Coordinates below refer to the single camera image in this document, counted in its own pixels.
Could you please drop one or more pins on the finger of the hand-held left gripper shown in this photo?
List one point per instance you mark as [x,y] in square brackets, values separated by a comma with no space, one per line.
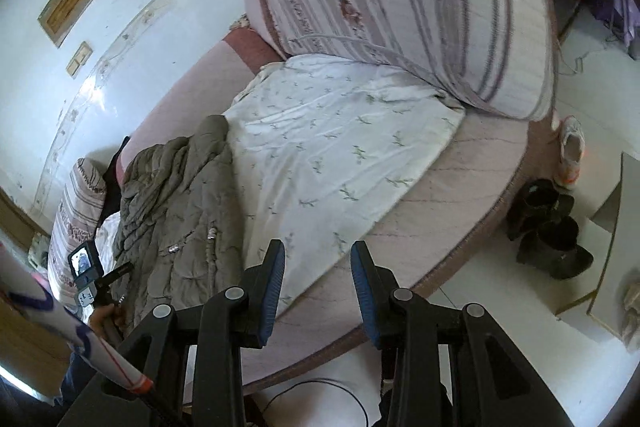
[119,273]

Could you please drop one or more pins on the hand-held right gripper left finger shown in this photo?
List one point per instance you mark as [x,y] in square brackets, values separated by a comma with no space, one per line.
[272,297]

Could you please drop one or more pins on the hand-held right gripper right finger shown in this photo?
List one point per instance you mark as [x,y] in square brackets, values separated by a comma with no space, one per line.
[362,297]

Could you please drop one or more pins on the olive quilted jacket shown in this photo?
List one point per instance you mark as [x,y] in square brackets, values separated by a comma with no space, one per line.
[180,217]

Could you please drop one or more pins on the person's left hand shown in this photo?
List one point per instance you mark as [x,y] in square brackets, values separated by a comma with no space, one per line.
[105,322]

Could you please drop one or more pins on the floral printed box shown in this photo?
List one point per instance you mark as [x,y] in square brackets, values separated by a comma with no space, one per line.
[40,249]

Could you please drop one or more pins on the striped floral pillow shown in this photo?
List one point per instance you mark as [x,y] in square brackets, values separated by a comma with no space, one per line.
[75,217]

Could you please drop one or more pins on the white printed tube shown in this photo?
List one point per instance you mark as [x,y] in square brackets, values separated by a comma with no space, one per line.
[40,302]

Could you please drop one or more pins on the black cloth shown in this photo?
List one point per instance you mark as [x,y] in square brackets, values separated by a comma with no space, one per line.
[117,177]

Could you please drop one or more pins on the pink round bed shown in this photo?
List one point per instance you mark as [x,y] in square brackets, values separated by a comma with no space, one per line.
[440,207]

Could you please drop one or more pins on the white leaf-print bed sheet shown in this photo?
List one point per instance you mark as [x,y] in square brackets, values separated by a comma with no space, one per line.
[340,132]

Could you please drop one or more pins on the dark boot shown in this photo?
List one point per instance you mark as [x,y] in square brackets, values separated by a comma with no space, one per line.
[555,252]
[540,209]

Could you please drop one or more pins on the white orange sneaker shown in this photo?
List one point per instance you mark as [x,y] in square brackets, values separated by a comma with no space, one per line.
[570,152]

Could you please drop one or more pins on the grey board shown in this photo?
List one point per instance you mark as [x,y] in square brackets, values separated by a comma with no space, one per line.
[612,257]

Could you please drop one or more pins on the light wooden framed picture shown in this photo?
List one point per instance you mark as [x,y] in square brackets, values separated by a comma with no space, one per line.
[67,7]

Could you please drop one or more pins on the cream crumpled cloth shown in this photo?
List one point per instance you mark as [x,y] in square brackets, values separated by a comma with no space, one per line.
[240,22]

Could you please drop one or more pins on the purple cloth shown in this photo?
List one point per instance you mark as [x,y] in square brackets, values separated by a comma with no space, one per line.
[622,12]

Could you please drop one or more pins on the beige wall switch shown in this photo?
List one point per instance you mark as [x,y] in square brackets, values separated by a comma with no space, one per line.
[85,50]
[75,67]

